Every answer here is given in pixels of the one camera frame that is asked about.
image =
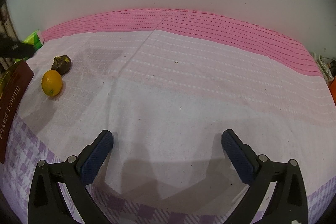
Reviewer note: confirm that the green tissue pack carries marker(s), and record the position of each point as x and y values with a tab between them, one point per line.
35	39

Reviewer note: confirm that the yellow-orange round fruit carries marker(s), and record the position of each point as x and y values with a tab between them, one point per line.
51	83

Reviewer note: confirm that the clutter at right edge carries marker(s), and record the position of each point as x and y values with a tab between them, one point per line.
327	68

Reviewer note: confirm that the red toffee gift box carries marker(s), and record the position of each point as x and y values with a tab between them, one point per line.
11	98

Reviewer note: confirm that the pink purple checked tablecloth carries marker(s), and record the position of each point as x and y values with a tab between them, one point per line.
167	83

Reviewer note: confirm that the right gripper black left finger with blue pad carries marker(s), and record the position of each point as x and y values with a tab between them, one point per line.
46	201

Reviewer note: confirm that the black other gripper tip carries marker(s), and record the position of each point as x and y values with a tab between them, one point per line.
15	50

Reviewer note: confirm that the dark brown wrinkled fruit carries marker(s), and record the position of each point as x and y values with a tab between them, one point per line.
62	64

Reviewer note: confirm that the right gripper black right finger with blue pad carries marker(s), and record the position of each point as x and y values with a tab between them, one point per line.
288	203

